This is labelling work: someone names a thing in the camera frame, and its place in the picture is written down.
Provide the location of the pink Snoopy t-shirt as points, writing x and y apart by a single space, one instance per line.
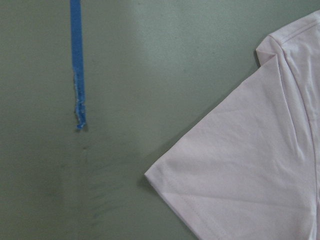
250 169

